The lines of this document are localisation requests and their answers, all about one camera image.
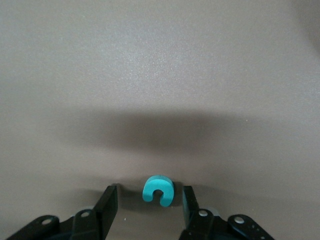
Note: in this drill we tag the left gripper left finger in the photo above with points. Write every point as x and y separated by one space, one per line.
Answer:
105 212

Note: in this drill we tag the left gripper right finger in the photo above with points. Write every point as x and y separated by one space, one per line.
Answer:
192 220

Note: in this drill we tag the teal foam letter c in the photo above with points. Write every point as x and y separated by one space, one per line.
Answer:
150 190

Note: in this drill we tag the brown table cover mat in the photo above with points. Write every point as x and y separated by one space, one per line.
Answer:
160 75

